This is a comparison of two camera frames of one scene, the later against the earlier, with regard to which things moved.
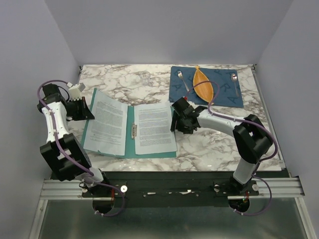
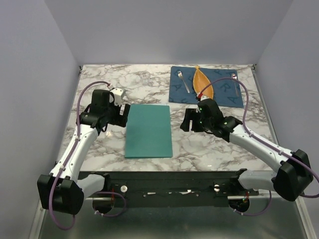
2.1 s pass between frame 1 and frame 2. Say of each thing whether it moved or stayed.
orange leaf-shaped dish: stayed
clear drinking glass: stayed
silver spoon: stayed
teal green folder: moved
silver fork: stayed
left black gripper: moved
